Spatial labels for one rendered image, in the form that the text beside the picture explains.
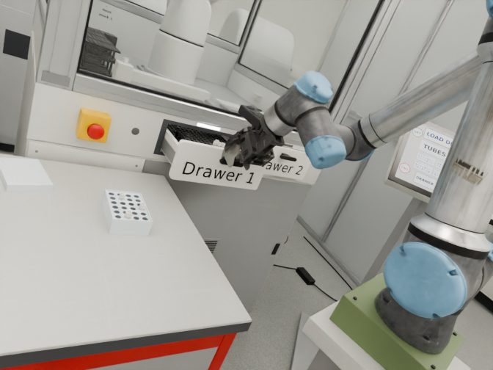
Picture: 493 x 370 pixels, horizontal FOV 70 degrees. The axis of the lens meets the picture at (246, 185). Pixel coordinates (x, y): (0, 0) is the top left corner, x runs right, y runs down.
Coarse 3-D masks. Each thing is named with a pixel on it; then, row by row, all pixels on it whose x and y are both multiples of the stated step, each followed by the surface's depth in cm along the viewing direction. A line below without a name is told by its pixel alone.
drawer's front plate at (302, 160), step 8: (280, 152) 127; (288, 152) 129; (296, 152) 131; (304, 152) 134; (272, 160) 127; (280, 160) 129; (296, 160) 133; (304, 160) 135; (272, 168) 129; (280, 168) 131; (288, 168) 133; (296, 168) 135; (304, 168) 137; (280, 176) 133; (288, 176) 135; (296, 176) 137
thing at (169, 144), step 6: (168, 132) 104; (168, 138) 103; (174, 138) 101; (228, 138) 124; (162, 144) 106; (168, 144) 102; (174, 144) 99; (162, 150) 106; (168, 150) 102; (174, 150) 98; (168, 156) 101; (174, 156) 98
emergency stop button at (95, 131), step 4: (92, 124) 88; (96, 124) 88; (88, 128) 87; (92, 128) 88; (96, 128) 88; (100, 128) 88; (88, 132) 88; (92, 132) 88; (96, 132) 88; (100, 132) 89; (92, 136) 88; (96, 136) 89; (100, 136) 89
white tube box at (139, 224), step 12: (108, 192) 81; (132, 192) 84; (108, 204) 76; (120, 204) 78; (132, 204) 81; (108, 216) 75; (120, 216) 74; (132, 216) 76; (144, 216) 78; (108, 228) 74; (120, 228) 74; (132, 228) 75; (144, 228) 76
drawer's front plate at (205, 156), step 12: (180, 144) 91; (192, 144) 92; (204, 144) 95; (180, 156) 92; (192, 156) 94; (204, 156) 96; (216, 156) 98; (180, 168) 94; (192, 168) 96; (204, 168) 98; (216, 168) 100; (228, 168) 101; (240, 168) 103; (252, 168) 106; (264, 168) 108; (180, 180) 96; (192, 180) 98; (204, 180) 100; (216, 180) 102; (240, 180) 106; (252, 180) 108
